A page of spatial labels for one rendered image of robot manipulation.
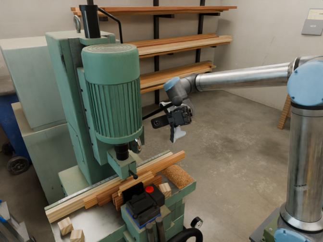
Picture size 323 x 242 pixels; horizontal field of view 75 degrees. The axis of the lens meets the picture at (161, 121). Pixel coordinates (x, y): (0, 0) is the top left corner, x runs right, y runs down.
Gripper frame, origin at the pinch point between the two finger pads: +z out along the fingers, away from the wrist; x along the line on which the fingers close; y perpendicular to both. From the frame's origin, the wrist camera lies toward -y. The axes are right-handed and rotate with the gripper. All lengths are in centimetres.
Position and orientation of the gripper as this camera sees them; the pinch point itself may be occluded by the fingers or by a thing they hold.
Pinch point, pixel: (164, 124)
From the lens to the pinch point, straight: 75.2
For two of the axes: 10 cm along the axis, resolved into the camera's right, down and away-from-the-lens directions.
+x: 3.0, 9.5, 0.8
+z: -2.8, 1.6, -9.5
